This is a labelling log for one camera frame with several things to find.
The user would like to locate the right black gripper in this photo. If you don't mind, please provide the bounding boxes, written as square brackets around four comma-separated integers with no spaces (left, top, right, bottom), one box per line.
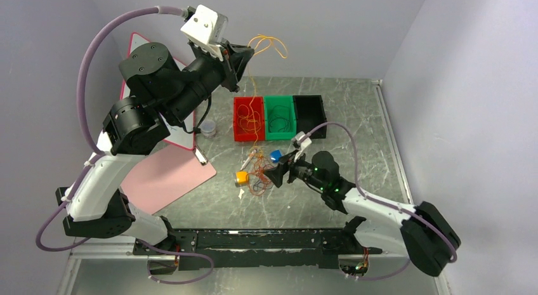
[263,148,326,191]

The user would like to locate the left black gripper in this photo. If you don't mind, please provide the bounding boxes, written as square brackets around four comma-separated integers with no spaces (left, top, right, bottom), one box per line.
[167,37,258,125]

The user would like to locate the yellow cable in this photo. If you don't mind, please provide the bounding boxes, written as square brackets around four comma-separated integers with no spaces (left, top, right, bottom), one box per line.
[237,103,263,136]
[246,34,289,159]

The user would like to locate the coloured cable bundle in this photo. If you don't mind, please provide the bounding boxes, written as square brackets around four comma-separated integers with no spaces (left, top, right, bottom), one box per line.
[246,148,279,197]

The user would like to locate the yellow eraser block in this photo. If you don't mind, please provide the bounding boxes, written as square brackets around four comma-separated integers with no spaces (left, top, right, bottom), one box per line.
[234,171,249,187]

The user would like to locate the green plastic bin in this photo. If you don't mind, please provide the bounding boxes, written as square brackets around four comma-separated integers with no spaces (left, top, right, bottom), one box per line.
[263,95,296,141]

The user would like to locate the black plastic bin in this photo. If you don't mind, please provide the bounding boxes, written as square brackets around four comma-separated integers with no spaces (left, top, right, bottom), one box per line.
[292,95,327,133]

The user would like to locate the red plastic bin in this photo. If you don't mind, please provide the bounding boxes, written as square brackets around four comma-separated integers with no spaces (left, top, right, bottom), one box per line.
[233,96,265,142]

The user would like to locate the thin purple cable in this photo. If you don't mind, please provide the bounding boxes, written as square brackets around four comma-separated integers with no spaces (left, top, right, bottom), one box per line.
[268,103,295,134]

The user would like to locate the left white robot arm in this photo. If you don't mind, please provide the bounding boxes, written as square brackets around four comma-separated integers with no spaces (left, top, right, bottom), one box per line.
[57,41,254,254]

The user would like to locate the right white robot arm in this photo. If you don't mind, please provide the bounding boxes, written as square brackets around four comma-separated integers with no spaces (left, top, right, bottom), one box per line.
[263,151,461,277]

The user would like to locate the blue eraser block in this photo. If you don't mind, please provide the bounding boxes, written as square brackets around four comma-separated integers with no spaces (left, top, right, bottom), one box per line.
[269,150,282,164]

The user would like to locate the white marker pen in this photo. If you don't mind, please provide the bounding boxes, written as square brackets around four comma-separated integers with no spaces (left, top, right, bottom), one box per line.
[240,148,258,171]

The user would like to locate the clear jar of paperclips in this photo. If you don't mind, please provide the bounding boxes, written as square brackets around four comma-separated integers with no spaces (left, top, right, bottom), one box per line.
[199,119,216,138]

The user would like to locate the pink framed whiteboard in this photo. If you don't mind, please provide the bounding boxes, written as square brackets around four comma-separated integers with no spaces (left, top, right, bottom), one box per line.
[120,32,195,151]

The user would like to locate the pink clipboard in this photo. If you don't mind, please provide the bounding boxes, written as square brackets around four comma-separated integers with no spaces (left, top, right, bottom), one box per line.
[121,146,216,214]

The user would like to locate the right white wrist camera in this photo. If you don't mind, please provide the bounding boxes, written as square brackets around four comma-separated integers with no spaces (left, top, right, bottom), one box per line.
[292,131,312,162]

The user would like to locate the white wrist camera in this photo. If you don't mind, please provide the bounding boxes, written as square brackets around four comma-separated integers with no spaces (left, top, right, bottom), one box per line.
[180,4,228,62]
[292,131,312,162]

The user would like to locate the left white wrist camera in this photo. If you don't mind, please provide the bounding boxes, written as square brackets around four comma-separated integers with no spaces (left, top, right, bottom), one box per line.
[180,4,228,62]

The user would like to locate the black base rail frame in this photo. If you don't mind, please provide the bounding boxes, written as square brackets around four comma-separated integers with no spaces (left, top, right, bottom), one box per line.
[71,228,440,272]

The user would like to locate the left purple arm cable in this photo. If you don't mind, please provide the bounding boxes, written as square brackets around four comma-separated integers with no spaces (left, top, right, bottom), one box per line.
[35,6,215,285]

